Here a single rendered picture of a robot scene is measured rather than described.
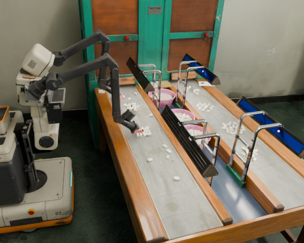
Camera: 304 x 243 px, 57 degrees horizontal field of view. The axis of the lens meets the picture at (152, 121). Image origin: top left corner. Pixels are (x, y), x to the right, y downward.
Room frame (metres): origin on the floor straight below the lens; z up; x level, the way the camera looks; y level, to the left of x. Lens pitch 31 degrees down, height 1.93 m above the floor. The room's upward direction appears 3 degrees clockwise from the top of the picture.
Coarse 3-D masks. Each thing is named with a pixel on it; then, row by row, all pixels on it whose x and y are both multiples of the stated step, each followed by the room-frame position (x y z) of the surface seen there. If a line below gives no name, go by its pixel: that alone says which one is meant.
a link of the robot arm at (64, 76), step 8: (104, 56) 1.68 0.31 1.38; (88, 64) 1.64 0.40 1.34; (96, 64) 1.65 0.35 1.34; (104, 64) 1.65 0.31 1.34; (112, 64) 1.66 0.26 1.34; (64, 72) 1.61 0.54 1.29; (72, 72) 1.61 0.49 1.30; (80, 72) 1.62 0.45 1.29; (88, 72) 1.64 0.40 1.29; (48, 80) 1.55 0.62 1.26; (56, 80) 1.56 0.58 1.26; (64, 80) 1.59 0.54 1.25; (48, 88) 1.54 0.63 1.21; (56, 88) 1.56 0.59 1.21
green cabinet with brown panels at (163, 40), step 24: (96, 0) 2.60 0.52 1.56; (120, 0) 2.67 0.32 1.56; (144, 0) 2.72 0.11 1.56; (168, 0) 2.80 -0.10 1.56; (192, 0) 2.89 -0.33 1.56; (216, 0) 2.97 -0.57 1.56; (96, 24) 2.59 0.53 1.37; (120, 24) 2.66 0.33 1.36; (144, 24) 2.73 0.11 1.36; (168, 24) 2.80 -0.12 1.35; (192, 24) 2.90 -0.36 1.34; (216, 24) 2.97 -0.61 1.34; (96, 48) 2.59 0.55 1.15; (120, 48) 2.66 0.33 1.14; (144, 48) 2.73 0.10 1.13; (168, 48) 2.81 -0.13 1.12; (192, 48) 2.91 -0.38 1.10; (216, 48) 2.98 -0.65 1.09; (96, 72) 2.58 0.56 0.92; (120, 72) 2.66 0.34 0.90; (168, 72) 2.82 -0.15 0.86
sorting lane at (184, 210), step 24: (120, 96) 2.44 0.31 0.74; (144, 120) 2.01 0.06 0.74; (144, 144) 1.67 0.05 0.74; (168, 144) 1.68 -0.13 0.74; (144, 168) 1.41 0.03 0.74; (168, 168) 1.42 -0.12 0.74; (168, 192) 1.20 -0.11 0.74; (192, 192) 1.21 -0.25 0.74; (168, 216) 1.03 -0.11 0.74; (192, 216) 1.03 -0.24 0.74; (216, 216) 1.04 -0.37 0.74; (168, 240) 0.89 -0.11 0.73
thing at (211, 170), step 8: (160, 112) 1.58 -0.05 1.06; (168, 112) 1.52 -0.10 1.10; (168, 120) 1.47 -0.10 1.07; (176, 120) 1.41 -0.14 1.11; (176, 128) 1.36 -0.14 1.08; (184, 128) 1.32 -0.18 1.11; (176, 136) 1.32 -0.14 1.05; (184, 136) 1.27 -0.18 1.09; (184, 144) 1.23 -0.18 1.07; (192, 144) 1.19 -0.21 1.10; (192, 152) 1.15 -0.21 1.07; (200, 152) 1.11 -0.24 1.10; (192, 160) 1.12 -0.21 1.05; (200, 160) 1.08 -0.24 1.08; (208, 160) 1.05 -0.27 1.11; (200, 168) 1.04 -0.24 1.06; (208, 168) 1.01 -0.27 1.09; (208, 176) 1.01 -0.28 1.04
